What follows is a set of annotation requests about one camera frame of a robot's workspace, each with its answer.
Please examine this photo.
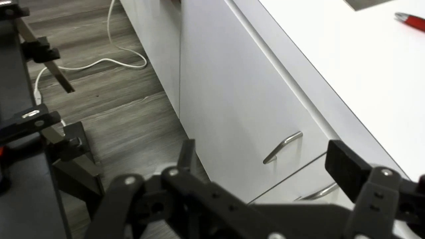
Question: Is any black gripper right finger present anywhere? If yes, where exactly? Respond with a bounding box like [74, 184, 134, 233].
[324, 138, 425, 239]

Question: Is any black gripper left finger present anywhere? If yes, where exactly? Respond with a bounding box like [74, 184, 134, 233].
[84, 138, 268, 239]

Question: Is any metal handle of wall-side door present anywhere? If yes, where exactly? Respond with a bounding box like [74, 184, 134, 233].
[296, 180, 341, 203]

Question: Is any white drawer cabinet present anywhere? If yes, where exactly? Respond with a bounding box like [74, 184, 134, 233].
[178, 0, 340, 205]

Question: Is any white lower cabinet door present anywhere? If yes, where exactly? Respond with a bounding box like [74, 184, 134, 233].
[118, 0, 183, 119]

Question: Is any red pen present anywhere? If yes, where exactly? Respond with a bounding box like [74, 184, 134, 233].
[393, 10, 425, 33]

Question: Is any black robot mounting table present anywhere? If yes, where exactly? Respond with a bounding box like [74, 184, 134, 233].
[0, 0, 109, 239]

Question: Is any silver upper drawer handle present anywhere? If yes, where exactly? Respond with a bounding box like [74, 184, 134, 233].
[262, 128, 306, 165]

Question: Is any thin white cable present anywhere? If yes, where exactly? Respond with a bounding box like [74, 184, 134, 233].
[32, 0, 150, 106]

